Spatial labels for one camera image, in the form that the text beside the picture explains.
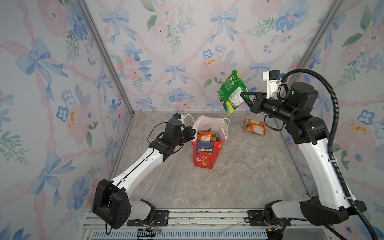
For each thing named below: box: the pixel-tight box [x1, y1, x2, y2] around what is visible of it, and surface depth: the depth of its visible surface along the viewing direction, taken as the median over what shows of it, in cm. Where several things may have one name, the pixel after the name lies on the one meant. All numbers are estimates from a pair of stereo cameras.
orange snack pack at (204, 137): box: [197, 132, 213, 143], surface depth 83 cm
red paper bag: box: [191, 115, 228, 169], surface depth 82 cm
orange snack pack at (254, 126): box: [243, 118, 266, 136], surface depth 111 cm
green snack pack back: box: [217, 69, 249, 116], surface depth 62 cm
